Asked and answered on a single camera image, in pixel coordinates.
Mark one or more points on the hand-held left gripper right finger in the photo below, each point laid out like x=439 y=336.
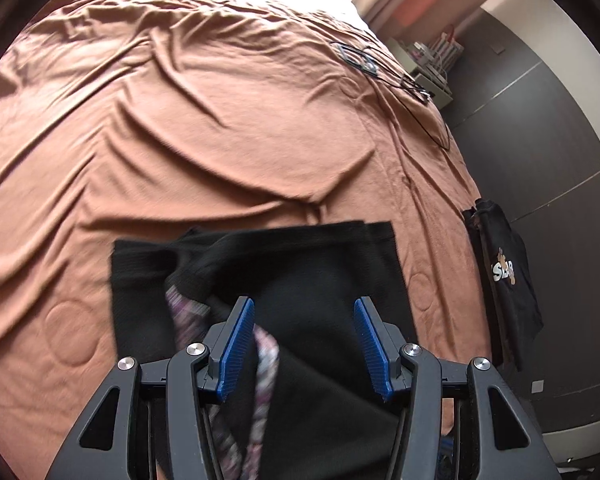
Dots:
x=372 y=350

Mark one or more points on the folded black printed shirt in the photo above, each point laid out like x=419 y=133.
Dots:
x=510 y=280

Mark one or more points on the pink curtain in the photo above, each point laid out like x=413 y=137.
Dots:
x=415 y=0

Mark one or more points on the grey wardrobe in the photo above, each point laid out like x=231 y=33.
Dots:
x=555 y=160

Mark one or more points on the striped bag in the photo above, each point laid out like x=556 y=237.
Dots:
x=445 y=50

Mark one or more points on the black t-shirt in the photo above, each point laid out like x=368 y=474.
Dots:
x=305 y=270

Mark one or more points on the white nightstand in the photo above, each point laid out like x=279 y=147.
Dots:
x=432 y=85

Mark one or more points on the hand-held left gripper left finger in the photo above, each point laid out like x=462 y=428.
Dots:
x=235 y=347

